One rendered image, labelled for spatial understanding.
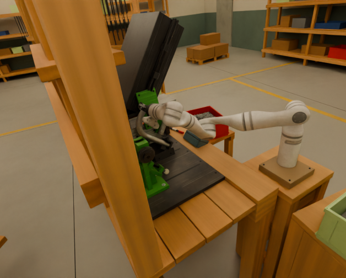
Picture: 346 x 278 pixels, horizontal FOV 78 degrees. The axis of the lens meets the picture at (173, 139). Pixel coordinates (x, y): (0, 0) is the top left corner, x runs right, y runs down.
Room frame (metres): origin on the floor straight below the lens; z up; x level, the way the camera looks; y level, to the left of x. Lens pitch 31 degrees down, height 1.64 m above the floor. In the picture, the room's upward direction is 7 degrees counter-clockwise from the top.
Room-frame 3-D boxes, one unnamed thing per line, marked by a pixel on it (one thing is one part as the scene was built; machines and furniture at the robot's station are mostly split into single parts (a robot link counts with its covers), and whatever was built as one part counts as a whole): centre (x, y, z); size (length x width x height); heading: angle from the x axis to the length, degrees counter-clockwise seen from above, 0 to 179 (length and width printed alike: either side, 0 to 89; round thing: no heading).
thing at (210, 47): (7.52, -1.49, 0.37); 1.20 x 0.80 x 0.74; 117
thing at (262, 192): (1.32, -0.04, 0.82); 1.50 x 0.14 x 0.15; 28
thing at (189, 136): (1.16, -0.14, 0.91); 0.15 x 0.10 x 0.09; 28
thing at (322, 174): (0.86, -0.57, 0.83); 0.32 x 0.32 x 0.04; 26
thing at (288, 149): (0.87, -0.58, 0.97); 0.09 x 0.09 x 0.17; 32
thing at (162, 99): (1.30, 0.16, 1.11); 0.39 x 0.16 x 0.03; 118
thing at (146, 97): (1.15, 0.12, 1.17); 0.13 x 0.12 x 0.20; 28
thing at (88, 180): (1.01, 0.54, 1.23); 1.30 x 0.05 x 0.09; 28
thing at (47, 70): (1.06, 0.44, 1.52); 0.90 x 0.25 x 0.04; 28
